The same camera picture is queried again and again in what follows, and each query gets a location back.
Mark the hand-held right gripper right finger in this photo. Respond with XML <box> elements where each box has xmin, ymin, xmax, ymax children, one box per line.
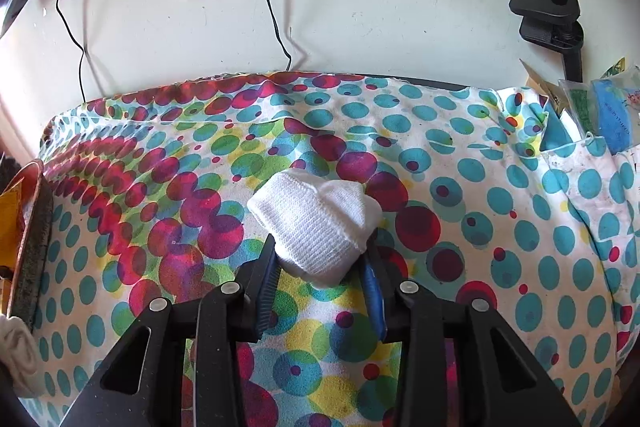
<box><xmin>361</xmin><ymin>249</ymin><xmax>582</xmax><ymax>427</ymax></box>

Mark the white sock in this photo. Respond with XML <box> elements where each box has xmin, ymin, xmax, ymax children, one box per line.
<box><xmin>0</xmin><ymin>314</ymin><xmax>41</xmax><ymax>389</ymax></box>
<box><xmin>246</xmin><ymin>170</ymin><xmax>383</xmax><ymax>292</ymax></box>

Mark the blue packet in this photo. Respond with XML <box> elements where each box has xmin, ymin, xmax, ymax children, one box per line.
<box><xmin>590</xmin><ymin>77</ymin><xmax>640</xmax><ymax>155</ymax></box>

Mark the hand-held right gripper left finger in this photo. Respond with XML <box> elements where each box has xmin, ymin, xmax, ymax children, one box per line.
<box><xmin>59</xmin><ymin>234</ymin><xmax>281</xmax><ymax>427</ymax></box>

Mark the black plastic clamp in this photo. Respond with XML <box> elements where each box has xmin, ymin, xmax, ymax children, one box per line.
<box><xmin>509</xmin><ymin>0</ymin><xmax>586</xmax><ymax>84</ymax></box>

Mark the polka dot table cloth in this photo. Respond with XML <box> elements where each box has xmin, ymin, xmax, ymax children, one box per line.
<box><xmin>37</xmin><ymin>71</ymin><xmax>640</xmax><ymax>427</ymax></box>

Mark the green packet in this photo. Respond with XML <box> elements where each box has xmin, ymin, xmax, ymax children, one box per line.
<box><xmin>557</xmin><ymin>79</ymin><xmax>598</xmax><ymax>135</ymax></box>

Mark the yellow medicine box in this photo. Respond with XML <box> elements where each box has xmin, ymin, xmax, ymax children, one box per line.
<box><xmin>0</xmin><ymin>189</ymin><xmax>23</xmax><ymax>270</ymax></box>

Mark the tan paper packet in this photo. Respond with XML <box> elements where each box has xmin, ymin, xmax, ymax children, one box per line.
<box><xmin>519</xmin><ymin>59</ymin><xmax>566</xmax><ymax>118</ymax></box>

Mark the black adapter cable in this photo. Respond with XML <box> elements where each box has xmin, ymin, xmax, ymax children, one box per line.
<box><xmin>257</xmin><ymin>0</ymin><xmax>292</xmax><ymax>72</ymax></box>

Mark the red plastic basin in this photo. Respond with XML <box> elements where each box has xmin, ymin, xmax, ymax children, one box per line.
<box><xmin>0</xmin><ymin>158</ymin><xmax>55</xmax><ymax>335</ymax></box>

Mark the blue card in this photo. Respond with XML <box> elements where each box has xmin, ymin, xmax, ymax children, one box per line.
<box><xmin>542</xmin><ymin>99</ymin><xmax>574</xmax><ymax>151</ymax></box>

